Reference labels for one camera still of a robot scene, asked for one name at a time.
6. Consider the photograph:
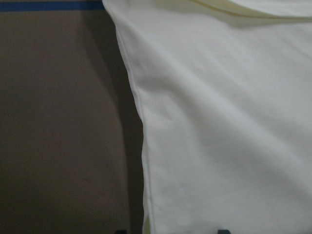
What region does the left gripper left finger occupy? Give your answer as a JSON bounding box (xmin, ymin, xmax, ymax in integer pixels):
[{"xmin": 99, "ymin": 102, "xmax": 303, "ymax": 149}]
[{"xmin": 115, "ymin": 230, "xmax": 127, "ymax": 234}]

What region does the cream cat print shirt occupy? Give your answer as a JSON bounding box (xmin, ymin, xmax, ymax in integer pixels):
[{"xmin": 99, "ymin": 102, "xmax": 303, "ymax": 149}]
[{"xmin": 103, "ymin": 0, "xmax": 312, "ymax": 234}]

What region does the brown table cover sheet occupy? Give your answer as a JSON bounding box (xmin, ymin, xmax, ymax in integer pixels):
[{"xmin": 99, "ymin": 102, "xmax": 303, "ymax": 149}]
[{"xmin": 0, "ymin": 0, "xmax": 143, "ymax": 234}]

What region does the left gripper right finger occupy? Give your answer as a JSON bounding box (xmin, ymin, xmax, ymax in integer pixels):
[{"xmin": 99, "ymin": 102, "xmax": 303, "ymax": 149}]
[{"xmin": 217, "ymin": 230, "xmax": 229, "ymax": 234}]

